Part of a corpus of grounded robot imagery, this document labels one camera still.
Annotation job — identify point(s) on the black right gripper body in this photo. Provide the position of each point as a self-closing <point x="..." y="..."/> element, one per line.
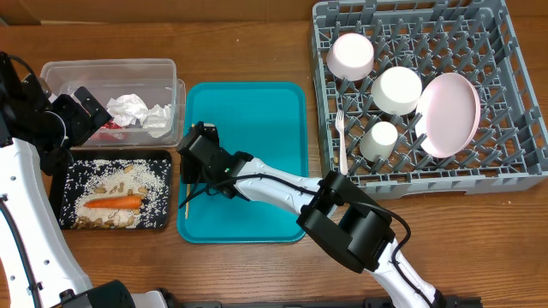
<point x="199" y="171"/>

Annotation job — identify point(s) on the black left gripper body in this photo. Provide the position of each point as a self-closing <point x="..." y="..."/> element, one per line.
<point x="80" y="123"/>

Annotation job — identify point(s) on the wooden chopstick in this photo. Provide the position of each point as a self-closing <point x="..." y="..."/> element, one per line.
<point x="190" y="189"/>

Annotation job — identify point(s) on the red snack wrapper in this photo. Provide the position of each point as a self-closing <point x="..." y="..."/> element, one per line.
<point x="110" y="132"/>

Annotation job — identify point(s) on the white napkin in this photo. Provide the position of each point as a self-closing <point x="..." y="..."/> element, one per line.
<point x="158" y="121"/>
<point x="127" y="110"/>

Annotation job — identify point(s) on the orange carrot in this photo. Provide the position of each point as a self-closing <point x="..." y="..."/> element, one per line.
<point x="120" y="203"/>

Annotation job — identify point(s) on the white plastic fork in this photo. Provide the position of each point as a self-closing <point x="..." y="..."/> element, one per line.
<point x="340" y="127"/>

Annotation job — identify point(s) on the frosted white cup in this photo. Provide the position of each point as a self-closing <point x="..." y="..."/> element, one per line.
<point x="379" y="141"/>

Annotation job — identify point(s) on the bowl with rice and nuts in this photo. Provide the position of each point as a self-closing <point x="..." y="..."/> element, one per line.
<point x="351" y="57"/>

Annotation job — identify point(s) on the white bowl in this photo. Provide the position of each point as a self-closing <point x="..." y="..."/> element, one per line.
<point x="397" y="91"/>

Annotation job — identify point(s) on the large white plate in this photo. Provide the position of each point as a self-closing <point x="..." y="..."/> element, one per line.
<point x="449" y="109"/>

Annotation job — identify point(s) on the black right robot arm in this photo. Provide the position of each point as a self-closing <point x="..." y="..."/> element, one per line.
<point x="343" y="221"/>

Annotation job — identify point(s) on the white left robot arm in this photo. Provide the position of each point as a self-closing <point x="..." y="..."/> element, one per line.
<point x="37" y="133"/>

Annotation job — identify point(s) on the grey dishwasher rack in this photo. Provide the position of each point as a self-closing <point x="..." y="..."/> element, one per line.
<point x="475" y="39"/>

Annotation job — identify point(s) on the spilled rice and nuts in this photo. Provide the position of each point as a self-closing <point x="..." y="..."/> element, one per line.
<point x="115" y="192"/>

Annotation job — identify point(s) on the clear plastic bin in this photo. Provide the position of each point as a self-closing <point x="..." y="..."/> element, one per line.
<point x="154" y="80"/>

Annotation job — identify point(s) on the black tray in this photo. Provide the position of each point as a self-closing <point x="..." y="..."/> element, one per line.
<point x="55" y="171"/>

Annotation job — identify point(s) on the teal plastic tray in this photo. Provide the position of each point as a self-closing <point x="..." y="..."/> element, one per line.
<point x="267" y="120"/>

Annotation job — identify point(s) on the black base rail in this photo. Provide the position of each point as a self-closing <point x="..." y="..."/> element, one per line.
<point x="365" y="303"/>

